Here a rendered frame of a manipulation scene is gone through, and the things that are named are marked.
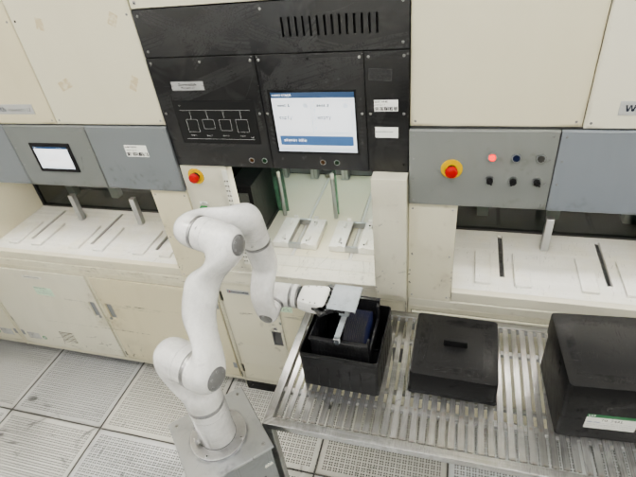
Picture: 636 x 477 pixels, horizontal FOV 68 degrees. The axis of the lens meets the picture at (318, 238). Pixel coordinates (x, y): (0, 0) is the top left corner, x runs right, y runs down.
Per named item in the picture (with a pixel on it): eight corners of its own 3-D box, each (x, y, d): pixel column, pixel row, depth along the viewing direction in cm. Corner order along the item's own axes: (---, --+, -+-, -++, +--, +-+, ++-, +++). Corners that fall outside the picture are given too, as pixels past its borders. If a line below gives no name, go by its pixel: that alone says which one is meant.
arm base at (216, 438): (201, 473, 150) (185, 441, 139) (184, 427, 164) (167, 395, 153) (256, 442, 156) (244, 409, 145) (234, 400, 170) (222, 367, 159)
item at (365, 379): (325, 326, 194) (320, 296, 184) (392, 337, 186) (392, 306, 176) (304, 382, 173) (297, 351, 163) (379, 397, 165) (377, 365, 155)
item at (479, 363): (407, 391, 166) (407, 366, 158) (416, 328, 188) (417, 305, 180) (496, 406, 157) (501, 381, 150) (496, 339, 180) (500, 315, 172)
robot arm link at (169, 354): (206, 425, 142) (185, 375, 128) (164, 400, 151) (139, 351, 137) (232, 395, 150) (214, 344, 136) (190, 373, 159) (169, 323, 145)
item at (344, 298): (331, 329, 191) (324, 270, 173) (381, 338, 185) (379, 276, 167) (314, 379, 173) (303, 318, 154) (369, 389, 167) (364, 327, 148)
